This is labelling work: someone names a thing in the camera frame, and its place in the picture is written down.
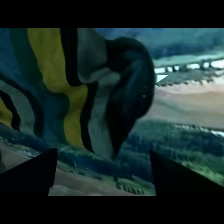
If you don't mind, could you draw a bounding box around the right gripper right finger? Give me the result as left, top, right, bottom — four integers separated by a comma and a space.
149, 149, 224, 197

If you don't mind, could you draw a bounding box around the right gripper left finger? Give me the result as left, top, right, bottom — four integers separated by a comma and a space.
0, 147, 59, 197

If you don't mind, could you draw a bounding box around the striped blue yellow grey garment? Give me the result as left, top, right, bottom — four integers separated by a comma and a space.
0, 27, 156, 160

